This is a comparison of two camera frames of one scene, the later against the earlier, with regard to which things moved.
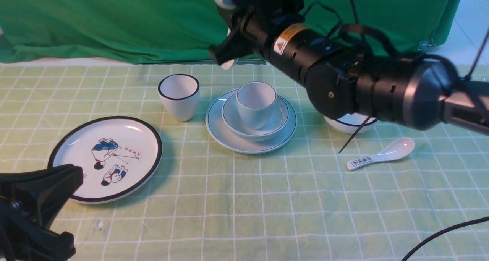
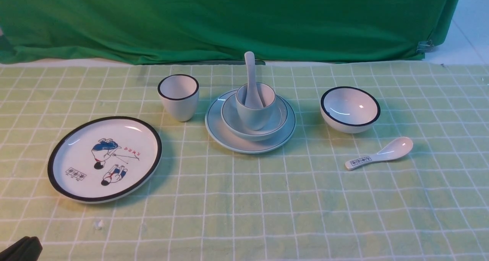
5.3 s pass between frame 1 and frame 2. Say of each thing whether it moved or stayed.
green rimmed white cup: stayed
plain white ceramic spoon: moved
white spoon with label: stayed
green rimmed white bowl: stayed
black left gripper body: moved
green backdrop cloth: stayed
